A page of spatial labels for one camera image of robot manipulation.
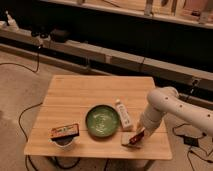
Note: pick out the pale translucent gripper finger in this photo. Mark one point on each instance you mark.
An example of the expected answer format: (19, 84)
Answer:
(140, 132)

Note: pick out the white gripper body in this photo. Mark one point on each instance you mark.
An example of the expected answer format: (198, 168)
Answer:
(151, 119)

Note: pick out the red chili pepper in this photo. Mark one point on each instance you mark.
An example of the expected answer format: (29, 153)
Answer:
(134, 140)

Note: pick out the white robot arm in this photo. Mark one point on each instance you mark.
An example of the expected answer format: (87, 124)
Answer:
(166, 100)

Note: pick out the white sponge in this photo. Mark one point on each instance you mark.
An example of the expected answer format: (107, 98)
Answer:
(125, 141)

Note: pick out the white tube bottle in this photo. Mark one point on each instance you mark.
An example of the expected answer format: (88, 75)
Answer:
(125, 119)

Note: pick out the green ceramic plate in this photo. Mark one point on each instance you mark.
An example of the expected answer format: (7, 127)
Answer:
(102, 121)

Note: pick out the wooden table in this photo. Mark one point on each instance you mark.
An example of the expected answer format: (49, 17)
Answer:
(68, 100)

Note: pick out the orange snack box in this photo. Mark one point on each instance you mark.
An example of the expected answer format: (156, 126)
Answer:
(65, 131)

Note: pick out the black device on ledge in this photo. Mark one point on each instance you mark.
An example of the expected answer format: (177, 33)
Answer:
(59, 35)

